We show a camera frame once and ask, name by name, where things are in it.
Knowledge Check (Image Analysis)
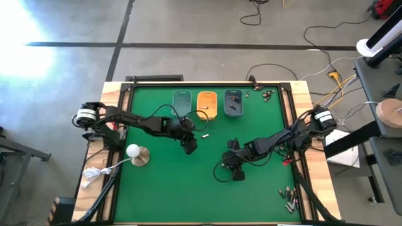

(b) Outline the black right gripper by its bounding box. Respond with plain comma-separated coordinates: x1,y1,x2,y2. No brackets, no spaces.
221,139,251,183

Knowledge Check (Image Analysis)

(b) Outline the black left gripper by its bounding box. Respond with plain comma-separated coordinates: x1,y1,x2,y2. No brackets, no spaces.
171,116,202,155

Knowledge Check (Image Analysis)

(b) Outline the grey plastic bin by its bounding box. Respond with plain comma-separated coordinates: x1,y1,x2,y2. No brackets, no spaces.
224,89,245,119

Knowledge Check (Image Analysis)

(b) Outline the orange plastic bin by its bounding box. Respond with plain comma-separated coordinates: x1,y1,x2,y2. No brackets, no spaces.
197,91,219,121

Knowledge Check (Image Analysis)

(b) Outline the teal plastic bin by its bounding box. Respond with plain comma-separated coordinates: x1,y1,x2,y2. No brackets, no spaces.
171,89,193,119

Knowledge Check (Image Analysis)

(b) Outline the green table mat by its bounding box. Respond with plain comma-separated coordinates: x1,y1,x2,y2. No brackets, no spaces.
113,86,302,223

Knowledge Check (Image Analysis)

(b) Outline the brass lamp with white bulb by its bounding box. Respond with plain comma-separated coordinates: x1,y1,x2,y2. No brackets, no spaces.
126,143,151,167

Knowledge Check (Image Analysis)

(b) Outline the black floor vent grille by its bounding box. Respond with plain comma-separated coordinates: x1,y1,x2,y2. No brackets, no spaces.
125,74,185,82

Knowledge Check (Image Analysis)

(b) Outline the black clamp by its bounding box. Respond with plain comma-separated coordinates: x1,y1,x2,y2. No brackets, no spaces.
249,75,265,92

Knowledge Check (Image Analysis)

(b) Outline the white board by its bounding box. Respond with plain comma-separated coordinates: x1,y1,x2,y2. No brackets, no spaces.
325,128,361,170

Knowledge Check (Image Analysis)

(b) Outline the black diagonal beam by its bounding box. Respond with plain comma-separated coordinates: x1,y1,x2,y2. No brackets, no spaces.
323,121,383,159

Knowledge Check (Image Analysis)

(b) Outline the black stand leg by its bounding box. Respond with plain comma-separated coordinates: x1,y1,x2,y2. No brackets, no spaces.
361,153,386,205

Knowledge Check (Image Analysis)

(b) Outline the grey tray with striped edge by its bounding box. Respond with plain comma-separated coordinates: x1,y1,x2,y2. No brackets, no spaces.
46,196,77,225

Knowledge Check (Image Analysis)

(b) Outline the grey side table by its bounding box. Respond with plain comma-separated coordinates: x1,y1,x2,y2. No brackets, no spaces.
369,136,402,217
354,58,402,139

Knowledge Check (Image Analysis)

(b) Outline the dark crumpled object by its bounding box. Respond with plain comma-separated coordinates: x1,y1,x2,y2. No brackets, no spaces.
383,148,402,167

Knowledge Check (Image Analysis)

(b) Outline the round wooden disc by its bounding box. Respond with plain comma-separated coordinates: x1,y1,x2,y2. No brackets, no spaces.
376,98,402,129

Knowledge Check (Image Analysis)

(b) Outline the white tower fan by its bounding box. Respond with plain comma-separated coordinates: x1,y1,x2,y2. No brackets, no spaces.
356,6,402,58

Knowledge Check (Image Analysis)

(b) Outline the dark metal stand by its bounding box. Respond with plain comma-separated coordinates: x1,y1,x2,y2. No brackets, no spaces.
0,125,53,225

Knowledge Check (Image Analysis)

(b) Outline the small black wedge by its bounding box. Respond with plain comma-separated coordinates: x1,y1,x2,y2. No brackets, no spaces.
382,83,401,99

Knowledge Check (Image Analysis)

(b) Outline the black stand column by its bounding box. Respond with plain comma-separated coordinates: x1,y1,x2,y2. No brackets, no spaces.
366,33,402,68

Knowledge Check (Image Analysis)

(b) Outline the red and black tool case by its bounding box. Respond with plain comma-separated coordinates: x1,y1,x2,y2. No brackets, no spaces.
367,0,397,20

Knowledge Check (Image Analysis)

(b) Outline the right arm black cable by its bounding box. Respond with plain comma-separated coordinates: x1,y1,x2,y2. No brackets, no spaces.
213,153,274,183

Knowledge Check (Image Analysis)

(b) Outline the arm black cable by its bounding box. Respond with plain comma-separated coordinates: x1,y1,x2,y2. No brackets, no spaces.
147,104,210,132
213,153,274,183

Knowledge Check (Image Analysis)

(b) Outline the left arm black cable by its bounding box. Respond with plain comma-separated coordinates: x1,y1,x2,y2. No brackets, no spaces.
147,104,210,132

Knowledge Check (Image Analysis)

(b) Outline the black aluminium table frame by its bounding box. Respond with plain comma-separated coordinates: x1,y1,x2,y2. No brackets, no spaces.
77,80,343,225

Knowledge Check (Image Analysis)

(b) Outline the black arched floor cable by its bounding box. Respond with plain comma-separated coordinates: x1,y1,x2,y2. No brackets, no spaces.
246,63,299,82

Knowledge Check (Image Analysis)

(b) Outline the white lamp cable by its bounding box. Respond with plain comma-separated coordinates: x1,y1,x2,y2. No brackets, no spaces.
80,158,133,189

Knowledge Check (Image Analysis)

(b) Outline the black looped floor cable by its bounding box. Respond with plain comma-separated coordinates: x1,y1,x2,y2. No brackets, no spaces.
239,0,271,26

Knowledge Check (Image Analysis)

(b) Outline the yellow extension cord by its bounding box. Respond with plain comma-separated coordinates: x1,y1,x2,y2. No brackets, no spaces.
313,71,358,109

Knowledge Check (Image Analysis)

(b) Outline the white floor cable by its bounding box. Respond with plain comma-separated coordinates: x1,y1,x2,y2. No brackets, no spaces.
300,55,365,81

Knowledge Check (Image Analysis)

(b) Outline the long black floor cable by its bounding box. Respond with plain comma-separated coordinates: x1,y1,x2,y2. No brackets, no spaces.
303,14,374,73

